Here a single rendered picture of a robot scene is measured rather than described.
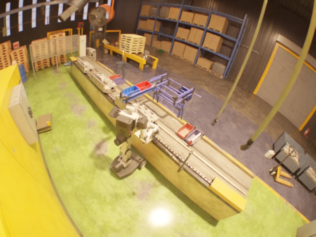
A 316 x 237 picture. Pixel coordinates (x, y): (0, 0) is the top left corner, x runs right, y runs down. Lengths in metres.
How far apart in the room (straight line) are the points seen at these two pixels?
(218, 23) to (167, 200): 10.78
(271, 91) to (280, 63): 2.38
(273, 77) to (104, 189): 11.80
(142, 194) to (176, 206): 0.70
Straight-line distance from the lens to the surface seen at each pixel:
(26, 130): 2.37
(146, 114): 2.58
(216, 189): 2.18
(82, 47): 7.75
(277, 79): 11.74
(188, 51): 11.78
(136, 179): 2.77
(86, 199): 2.72
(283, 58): 11.73
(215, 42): 10.83
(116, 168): 2.48
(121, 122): 1.67
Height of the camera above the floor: 2.55
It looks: 40 degrees down
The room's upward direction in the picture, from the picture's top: 15 degrees clockwise
